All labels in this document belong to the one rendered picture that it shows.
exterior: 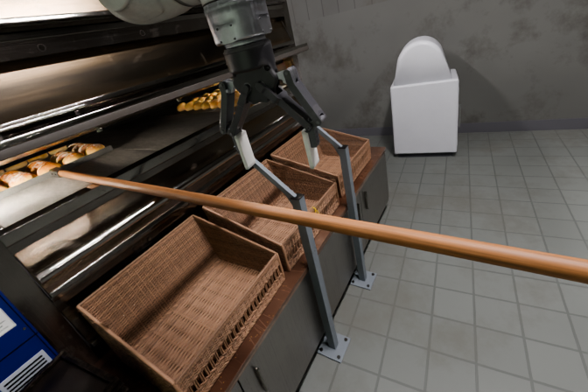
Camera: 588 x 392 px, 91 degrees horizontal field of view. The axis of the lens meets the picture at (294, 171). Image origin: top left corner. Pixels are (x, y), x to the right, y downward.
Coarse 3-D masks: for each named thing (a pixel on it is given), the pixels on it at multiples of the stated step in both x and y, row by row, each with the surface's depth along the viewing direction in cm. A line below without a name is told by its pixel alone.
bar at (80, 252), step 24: (336, 144) 150; (264, 168) 117; (288, 192) 115; (96, 240) 74; (312, 240) 124; (360, 240) 175; (72, 264) 70; (312, 264) 127; (360, 264) 182; (336, 336) 152; (336, 360) 148
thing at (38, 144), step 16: (304, 48) 194; (208, 80) 129; (160, 96) 110; (176, 96) 115; (112, 112) 96; (128, 112) 100; (80, 128) 89; (96, 128) 99; (32, 144) 80; (48, 144) 85; (0, 160) 74
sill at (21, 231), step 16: (208, 128) 150; (176, 144) 135; (192, 144) 141; (144, 160) 123; (160, 160) 127; (112, 176) 113; (128, 176) 116; (80, 192) 104; (96, 192) 107; (48, 208) 97; (64, 208) 99; (16, 224) 91; (32, 224) 92; (48, 224) 95; (0, 240) 86; (16, 240) 89
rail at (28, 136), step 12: (288, 48) 180; (216, 72) 133; (228, 72) 139; (180, 84) 117; (192, 84) 122; (144, 96) 105; (156, 96) 109; (108, 108) 96; (120, 108) 98; (72, 120) 87; (84, 120) 90; (36, 132) 80; (48, 132) 82; (0, 144) 75; (12, 144) 76
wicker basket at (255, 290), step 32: (192, 224) 139; (160, 256) 125; (192, 256) 136; (224, 256) 144; (256, 256) 129; (128, 288) 113; (192, 288) 133; (224, 288) 129; (256, 288) 110; (96, 320) 96; (160, 320) 120; (192, 320) 117; (224, 320) 96; (256, 320) 111; (128, 352) 92; (160, 352) 107; (192, 352) 105; (224, 352) 97; (160, 384) 90; (192, 384) 94
